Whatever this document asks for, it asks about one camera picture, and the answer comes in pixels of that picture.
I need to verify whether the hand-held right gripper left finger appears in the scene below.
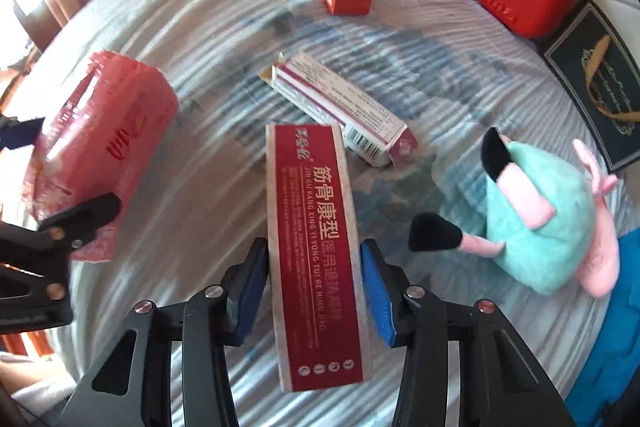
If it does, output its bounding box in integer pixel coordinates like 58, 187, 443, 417
60, 237, 271, 427

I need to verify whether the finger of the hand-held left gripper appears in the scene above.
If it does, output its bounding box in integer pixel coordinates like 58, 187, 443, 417
0, 113, 47, 148
0, 192, 123, 334

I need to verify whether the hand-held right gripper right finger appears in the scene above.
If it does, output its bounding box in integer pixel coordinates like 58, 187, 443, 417
360, 239, 578, 427

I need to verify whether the pink tissue pack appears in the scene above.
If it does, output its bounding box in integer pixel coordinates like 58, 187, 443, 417
22, 50, 180, 263

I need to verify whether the long dark red box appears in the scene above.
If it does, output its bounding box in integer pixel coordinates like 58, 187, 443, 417
265, 123, 363, 393

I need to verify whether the blue plastic storage crate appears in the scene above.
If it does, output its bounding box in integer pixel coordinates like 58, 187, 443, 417
565, 227, 640, 427

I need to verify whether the grey covered desktop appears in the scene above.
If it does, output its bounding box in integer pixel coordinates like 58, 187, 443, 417
30, 0, 626, 427

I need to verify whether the person's light clothing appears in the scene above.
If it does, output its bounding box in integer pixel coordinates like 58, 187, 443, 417
0, 349, 76, 427

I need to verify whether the teal pink plush toy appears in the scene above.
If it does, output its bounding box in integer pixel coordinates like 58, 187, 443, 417
409, 127, 621, 298

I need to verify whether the white red medicine box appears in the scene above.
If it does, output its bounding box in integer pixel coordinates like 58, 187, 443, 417
257, 52, 421, 168

